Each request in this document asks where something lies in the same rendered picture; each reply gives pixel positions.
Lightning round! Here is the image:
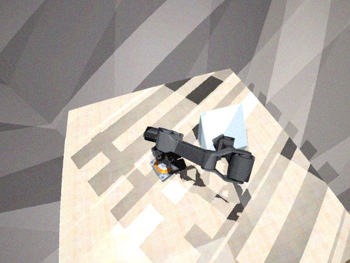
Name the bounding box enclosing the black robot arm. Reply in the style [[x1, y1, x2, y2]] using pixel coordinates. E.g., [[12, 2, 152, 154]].
[[143, 126, 255, 184]]

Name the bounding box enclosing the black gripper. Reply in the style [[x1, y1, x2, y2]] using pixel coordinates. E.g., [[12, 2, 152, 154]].
[[167, 153, 187, 172]]

